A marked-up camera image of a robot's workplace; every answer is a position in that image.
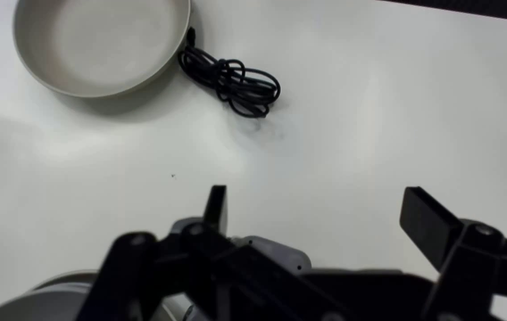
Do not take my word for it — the grey bowl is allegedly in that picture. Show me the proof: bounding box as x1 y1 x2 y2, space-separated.
0 271 207 321

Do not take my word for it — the coiled black cable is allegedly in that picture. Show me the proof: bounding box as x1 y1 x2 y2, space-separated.
176 25 284 120

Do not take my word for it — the large beige bowl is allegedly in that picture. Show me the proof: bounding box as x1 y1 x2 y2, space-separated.
12 0 194 100

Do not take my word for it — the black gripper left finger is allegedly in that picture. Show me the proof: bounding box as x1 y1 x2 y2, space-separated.
80 184 350 321

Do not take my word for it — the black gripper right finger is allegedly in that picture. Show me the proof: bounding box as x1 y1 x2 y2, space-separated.
398 186 507 321

